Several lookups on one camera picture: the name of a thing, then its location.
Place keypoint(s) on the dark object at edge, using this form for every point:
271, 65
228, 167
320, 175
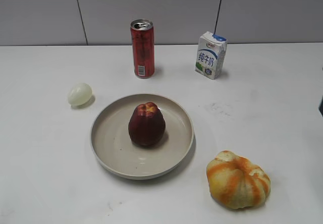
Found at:
321, 107

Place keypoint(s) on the red soda can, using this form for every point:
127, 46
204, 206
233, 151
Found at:
142, 34

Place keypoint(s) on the dark red apple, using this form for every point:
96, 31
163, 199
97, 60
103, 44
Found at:
147, 125

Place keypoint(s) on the white milk carton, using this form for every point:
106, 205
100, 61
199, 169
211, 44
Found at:
210, 55

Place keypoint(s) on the beige round plate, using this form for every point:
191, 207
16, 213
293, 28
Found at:
114, 150

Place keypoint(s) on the white egg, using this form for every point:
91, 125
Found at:
80, 94

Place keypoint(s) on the orange yellow pumpkin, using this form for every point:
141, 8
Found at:
235, 182

